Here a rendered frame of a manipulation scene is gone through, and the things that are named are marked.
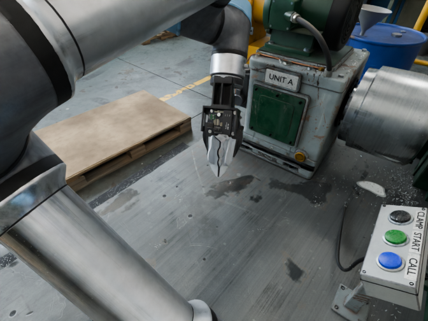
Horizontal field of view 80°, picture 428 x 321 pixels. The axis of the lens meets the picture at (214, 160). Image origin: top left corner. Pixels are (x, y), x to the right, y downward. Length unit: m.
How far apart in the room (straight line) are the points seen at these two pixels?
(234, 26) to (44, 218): 0.44
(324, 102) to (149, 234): 0.62
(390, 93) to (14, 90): 0.76
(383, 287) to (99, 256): 0.40
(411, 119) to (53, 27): 0.75
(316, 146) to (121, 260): 0.68
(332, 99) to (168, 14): 0.57
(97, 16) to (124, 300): 0.29
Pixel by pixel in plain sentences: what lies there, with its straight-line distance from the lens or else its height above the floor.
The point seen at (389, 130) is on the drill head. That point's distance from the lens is 0.80.
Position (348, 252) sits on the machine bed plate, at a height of 0.80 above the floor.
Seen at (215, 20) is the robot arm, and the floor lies 1.32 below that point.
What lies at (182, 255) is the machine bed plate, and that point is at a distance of 0.72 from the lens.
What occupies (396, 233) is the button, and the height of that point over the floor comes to 1.07.
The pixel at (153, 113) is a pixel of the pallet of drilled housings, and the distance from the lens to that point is 2.55.
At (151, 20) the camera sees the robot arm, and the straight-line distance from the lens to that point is 0.29.
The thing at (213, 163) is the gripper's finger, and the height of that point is 1.05.
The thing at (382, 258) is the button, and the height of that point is 1.07.
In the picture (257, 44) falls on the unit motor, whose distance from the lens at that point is 0.93.
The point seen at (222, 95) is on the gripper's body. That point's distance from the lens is 0.52.
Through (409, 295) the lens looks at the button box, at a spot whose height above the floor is 1.06.
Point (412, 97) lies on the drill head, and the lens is 0.81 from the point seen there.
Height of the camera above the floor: 1.44
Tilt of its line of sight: 42 degrees down
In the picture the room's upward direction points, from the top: straight up
